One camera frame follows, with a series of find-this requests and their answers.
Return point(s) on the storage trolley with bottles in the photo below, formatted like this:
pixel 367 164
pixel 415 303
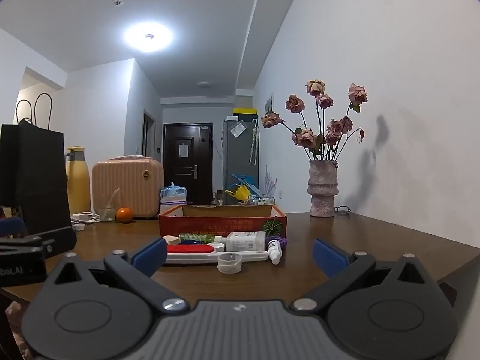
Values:
pixel 260 199

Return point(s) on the pink ceramic vase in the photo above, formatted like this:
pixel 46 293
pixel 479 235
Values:
pixel 322 191

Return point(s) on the orange cardboard box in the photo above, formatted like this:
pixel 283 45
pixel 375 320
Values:
pixel 210 222

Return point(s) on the orange fruit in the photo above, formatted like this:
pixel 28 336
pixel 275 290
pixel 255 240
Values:
pixel 124 215

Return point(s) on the yellow insulated bottle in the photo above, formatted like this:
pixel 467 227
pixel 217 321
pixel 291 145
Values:
pixel 78 183

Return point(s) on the green spray bottle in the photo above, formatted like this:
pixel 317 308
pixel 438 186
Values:
pixel 198 237

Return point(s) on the white bottle cap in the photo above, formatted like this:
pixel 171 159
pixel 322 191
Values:
pixel 78 227

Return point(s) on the folded white umbrella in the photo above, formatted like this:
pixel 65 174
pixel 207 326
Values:
pixel 254 142

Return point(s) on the clear glass cup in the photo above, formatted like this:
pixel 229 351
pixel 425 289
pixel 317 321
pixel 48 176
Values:
pixel 108 212

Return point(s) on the wall picture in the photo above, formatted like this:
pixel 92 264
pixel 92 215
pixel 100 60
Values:
pixel 269 103

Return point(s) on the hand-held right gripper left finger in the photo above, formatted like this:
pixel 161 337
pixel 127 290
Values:
pixel 150 257

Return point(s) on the blue tissue pack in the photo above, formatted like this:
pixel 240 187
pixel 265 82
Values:
pixel 173 195

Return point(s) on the dark brown entrance door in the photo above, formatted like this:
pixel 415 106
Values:
pixel 187 176

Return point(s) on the round ceiling light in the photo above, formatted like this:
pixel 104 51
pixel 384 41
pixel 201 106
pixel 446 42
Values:
pixel 149 37

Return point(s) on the yellow box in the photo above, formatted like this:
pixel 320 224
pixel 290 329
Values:
pixel 245 111

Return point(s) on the white door notice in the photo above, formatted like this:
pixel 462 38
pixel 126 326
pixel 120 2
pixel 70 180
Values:
pixel 183 150

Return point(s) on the red flat case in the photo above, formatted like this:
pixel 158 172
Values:
pixel 189 249

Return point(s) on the pink ribbed suitcase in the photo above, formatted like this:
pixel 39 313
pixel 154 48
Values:
pixel 129 187

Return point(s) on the paper note on refrigerator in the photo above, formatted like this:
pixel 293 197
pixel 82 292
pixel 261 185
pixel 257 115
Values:
pixel 237 129

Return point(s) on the grey refrigerator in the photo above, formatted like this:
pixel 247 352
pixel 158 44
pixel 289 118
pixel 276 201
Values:
pixel 234 161

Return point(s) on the black paper bag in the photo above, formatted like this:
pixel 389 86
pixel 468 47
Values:
pixel 32 172

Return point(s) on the white round jar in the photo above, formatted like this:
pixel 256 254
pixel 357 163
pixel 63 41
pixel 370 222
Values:
pixel 216 247

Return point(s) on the white tape roll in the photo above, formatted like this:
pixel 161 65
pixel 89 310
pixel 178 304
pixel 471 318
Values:
pixel 229 264

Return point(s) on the dark side door frame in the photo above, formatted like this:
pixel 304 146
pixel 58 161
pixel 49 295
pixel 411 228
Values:
pixel 148 135

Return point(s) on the purple lavender wall decoration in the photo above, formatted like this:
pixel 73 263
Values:
pixel 270 183

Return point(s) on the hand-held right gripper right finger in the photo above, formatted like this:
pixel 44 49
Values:
pixel 330 260

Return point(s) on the small white dropper bottle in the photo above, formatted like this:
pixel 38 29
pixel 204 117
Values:
pixel 275 253

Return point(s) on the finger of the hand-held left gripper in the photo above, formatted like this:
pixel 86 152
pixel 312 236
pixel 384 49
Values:
pixel 56 242
pixel 11 227

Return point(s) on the beige square block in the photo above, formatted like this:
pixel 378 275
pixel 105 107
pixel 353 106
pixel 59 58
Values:
pixel 171 240

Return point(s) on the dried pink roses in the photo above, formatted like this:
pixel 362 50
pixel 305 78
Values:
pixel 305 137

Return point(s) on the small ceiling lamp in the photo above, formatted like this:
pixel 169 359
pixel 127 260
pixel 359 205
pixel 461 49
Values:
pixel 204 84

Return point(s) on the blue folded rack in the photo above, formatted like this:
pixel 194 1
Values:
pixel 243 180

